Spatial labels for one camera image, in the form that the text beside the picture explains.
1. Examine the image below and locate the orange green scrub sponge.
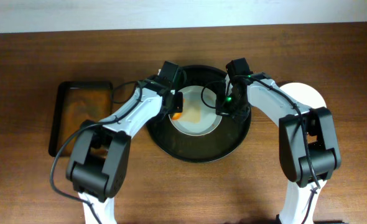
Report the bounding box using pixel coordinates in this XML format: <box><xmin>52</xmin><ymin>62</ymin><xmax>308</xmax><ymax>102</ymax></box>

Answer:
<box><xmin>171</xmin><ymin>113</ymin><xmax>182</xmax><ymax>120</ymax></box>

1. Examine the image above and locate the black rectangular water tray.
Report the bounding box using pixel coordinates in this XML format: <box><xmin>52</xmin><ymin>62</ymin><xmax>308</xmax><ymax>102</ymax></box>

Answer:
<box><xmin>48</xmin><ymin>81</ymin><xmax>113</xmax><ymax>157</ymax></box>

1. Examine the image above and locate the round black serving tray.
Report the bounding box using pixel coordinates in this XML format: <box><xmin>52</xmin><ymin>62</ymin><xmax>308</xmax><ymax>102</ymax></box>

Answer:
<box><xmin>146</xmin><ymin>65</ymin><xmax>251</xmax><ymax>163</ymax></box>

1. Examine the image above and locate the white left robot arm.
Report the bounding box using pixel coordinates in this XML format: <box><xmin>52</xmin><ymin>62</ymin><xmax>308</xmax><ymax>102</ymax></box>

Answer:
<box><xmin>66</xmin><ymin>78</ymin><xmax>183</xmax><ymax>223</ymax></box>

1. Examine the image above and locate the white plate with small stains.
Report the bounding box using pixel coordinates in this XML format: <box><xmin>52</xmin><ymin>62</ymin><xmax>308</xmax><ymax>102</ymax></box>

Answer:
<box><xmin>169</xmin><ymin>85</ymin><xmax>222</xmax><ymax>136</ymax></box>

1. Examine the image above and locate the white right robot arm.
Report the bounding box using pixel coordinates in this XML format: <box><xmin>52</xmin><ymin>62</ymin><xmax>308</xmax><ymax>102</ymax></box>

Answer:
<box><xmin>216</xmin><ymin>73</ymin><xmax>341</xmax><ymax>224</ymax></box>

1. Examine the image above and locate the white plate with ketchup smear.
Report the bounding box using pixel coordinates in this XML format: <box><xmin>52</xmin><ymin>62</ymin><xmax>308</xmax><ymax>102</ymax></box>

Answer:
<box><xmin>280</xmin><ymin>82</ymin><xmax>327</xmax><ymax>108</ymax></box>

